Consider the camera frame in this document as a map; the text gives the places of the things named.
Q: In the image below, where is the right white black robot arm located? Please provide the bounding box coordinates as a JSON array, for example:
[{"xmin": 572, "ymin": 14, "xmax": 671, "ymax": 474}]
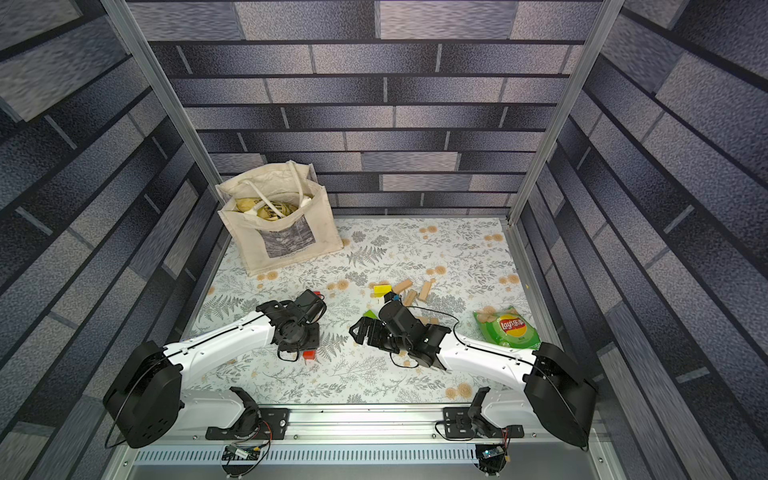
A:
[{"xmin": 349, "ymin": 299, "xmax": 598, "ymax": 449}]

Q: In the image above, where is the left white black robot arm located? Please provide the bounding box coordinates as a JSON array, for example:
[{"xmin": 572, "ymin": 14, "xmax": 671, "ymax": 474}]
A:
[{"xmin": 103, "ymin": 290, "xmax": 327, "ymax": 449}]

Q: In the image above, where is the yellow block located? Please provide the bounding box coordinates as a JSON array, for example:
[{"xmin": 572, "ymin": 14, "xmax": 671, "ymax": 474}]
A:
[{"xmin": 373, "ymin": 284, "xmax": 392, "ymax": 298}]

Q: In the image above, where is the natural wood block lower flat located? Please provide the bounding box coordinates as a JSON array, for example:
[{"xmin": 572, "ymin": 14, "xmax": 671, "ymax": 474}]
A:
[{"xmin": 416, "ymin": 316, "xmax": 439, "ymax": 325}]

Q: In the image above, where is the natural wood block upright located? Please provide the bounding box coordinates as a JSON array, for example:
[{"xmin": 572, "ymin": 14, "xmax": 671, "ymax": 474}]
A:
[{"xmin": 403, "ymin": 289, "xmax": 418, "ymax": 306}]

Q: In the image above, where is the natural wood block centre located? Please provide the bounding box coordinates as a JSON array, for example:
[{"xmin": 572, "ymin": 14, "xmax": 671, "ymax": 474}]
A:
[{"xmin": 392, "ymin": 279, "xmax": 413, "ymax": 294}]

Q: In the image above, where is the natural wood block right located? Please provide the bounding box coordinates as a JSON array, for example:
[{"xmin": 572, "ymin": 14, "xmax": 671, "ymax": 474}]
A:
[{"xmin": 418, "ymin": 279, "xmax": 435, "ymax": 302}]

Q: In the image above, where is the beige canvas tote bag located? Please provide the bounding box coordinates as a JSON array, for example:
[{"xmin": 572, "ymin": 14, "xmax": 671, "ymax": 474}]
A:
[{"xmin": 216, "ymin": 160, "xmax": 343, "ymax": 276}]

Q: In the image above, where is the green chips bag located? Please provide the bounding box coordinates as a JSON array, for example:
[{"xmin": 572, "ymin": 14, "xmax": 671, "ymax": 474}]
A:
[{"xmin": 473, "ymin": 306, "xmax": 541, "ymax": 350}]

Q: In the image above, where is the left circuit board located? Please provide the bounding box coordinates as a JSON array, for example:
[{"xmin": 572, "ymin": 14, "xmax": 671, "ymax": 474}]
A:
[{"xmin": 222, "ymin": 444, "xmax": 261, "ymax": 463}]

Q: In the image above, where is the circuit board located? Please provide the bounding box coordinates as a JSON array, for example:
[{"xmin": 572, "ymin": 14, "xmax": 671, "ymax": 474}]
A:
[
  {"xmin": 476, "ymin": 445, "xmax": 507, "ymax": 463},
  {"xmin": 222, "ymin": 444, "xmax": 261, "ymax": 463}
]

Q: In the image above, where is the right circuit board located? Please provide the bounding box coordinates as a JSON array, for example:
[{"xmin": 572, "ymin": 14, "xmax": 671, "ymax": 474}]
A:
[{"xmin": 476, "ymin": 445, "xmax": 507, "ymax": 463}]

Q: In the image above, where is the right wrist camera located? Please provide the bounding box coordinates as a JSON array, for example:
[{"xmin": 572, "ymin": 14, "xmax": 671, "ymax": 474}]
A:
[{"xmin": 383, "ymin": 291, "xmax": 401, "ymax": 304}]

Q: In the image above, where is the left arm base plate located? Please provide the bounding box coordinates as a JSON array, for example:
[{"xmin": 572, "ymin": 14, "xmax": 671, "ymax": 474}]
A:
[{"xmin": 205, "ymin": 407, "xmax": 291, "ymax": 441}]

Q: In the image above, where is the aluminium front rail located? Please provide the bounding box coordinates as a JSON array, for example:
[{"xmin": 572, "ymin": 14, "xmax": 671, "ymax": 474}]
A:
[{"xmin": 102, "ymin": 404, "xmax": 626, "ymax": 479}]

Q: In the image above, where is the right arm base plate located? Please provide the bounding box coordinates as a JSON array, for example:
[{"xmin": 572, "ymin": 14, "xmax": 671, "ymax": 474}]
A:
[{"xmin": 435, "ymin": 407, "xmax": 525, "ymax": 441}]

